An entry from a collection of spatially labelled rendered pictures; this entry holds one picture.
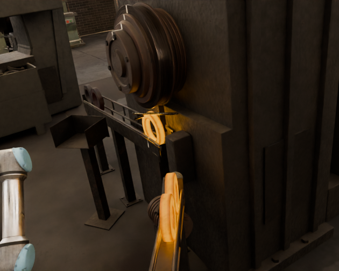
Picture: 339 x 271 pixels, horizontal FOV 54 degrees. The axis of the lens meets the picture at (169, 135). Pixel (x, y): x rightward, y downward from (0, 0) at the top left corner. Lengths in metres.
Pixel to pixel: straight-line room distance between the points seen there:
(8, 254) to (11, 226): 0.11
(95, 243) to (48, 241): 0.33
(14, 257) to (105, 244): 0.81
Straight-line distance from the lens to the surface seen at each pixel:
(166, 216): 1.06
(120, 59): 1.49
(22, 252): 1.51
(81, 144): 2.05
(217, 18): 1.25
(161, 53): 1.38
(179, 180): 1.33
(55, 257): 2.25
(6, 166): 1.59
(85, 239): 2.29
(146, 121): 1.73
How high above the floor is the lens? 1.44
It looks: 25 degrees down
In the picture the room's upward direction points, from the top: 8 degrees counter-clockwise
